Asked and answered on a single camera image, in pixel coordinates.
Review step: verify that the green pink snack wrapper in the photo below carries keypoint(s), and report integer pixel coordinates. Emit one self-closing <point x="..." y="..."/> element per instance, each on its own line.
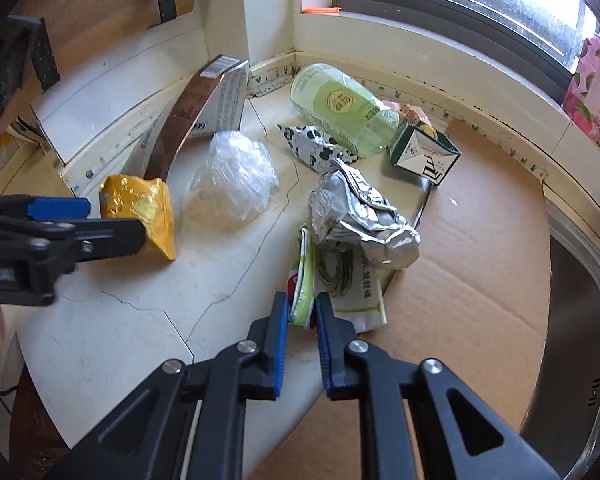
<point x="300" y="281"/>

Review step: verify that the green drink bottle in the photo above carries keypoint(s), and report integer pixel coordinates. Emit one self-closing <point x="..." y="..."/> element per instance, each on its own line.
<point x="345" y="109"/>

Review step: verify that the green white cigarette box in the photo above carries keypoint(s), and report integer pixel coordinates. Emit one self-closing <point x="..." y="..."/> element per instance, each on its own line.
<point x="425" y="152"/>

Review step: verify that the stainless steel sink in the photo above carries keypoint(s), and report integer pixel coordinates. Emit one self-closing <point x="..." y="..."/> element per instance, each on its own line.
<point x="563" y="419"/>

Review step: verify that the brown white coffee box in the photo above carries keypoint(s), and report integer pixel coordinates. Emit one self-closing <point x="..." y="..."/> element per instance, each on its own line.
<point x="212" y="101"/>

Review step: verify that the black white spotted wrapper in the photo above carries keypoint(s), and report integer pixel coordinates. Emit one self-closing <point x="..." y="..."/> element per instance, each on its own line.
<point x="314" y="147"/>

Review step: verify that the silver foil bag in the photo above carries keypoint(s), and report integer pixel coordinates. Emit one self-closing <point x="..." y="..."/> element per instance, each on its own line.
<point x="347" y="210"/>

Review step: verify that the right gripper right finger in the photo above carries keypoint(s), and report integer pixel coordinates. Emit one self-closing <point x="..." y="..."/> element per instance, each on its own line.
<point x="355" y="369"/>

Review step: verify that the wooden cutting board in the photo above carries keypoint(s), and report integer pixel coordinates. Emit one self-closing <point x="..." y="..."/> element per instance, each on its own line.
<point x="80" y="29"/>

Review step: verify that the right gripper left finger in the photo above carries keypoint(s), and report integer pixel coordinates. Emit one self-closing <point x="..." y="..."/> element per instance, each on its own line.
<point x="250" y="370"/>

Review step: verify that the pink refill pouch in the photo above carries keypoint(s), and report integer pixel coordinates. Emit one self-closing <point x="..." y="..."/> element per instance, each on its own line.
<point x="582" y="99"/>

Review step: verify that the yellow cracker bag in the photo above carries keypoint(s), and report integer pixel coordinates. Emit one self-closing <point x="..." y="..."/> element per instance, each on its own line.
<point x="129" y="197"/>

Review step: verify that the clear plastic bag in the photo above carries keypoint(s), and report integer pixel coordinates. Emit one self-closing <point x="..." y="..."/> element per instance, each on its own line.
<point x="235" y="181"/>

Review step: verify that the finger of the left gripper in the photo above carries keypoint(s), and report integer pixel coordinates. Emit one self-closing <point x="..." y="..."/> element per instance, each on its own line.
<point x="94" y="239"/>
<point x="44" y="208"/>

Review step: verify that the flat brown cardboard sheet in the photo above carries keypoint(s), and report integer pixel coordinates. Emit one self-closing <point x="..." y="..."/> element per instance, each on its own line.
<point x="476" y="299"/>

